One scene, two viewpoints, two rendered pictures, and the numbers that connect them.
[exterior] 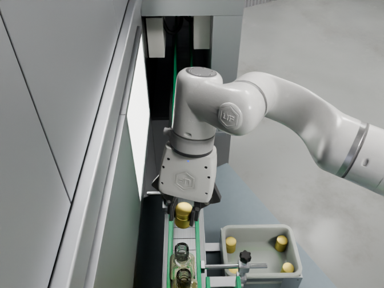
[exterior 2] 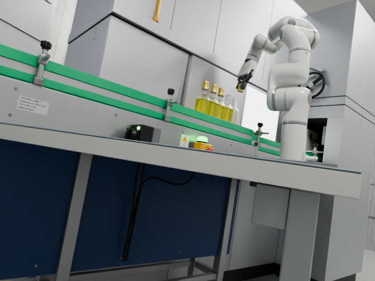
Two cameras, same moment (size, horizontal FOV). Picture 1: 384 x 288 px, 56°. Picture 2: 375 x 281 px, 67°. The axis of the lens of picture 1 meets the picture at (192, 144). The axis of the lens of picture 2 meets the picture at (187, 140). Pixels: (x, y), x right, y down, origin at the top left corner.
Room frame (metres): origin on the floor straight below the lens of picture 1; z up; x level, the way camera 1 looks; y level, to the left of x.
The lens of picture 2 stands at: (-0.75, -1.05, 0.72)
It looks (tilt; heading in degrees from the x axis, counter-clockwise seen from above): 5 degrees up; 51
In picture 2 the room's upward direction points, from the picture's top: 9 degrees clockwise
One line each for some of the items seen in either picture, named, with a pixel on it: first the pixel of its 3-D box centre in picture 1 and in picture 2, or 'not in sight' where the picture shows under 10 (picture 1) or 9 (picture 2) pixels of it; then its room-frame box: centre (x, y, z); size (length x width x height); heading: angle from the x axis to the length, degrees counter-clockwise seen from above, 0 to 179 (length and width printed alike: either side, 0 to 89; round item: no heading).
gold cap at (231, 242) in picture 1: (230, 244); not in sight; (0.62, -0.12, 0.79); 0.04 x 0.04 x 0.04
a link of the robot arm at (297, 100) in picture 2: not in sight; (293, 106); (0.27, -0.42, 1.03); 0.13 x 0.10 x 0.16; 107
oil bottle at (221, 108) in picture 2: not in sight; (216, 120); (0.28, 0.02, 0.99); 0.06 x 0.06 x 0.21; 2
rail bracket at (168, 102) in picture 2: not in sight; (172, 105); (-0.14, -0.17, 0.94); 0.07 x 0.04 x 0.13; 91
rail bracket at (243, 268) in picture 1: (234, 267); (255, 134); (0.46, -0.11, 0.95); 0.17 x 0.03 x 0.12; 91
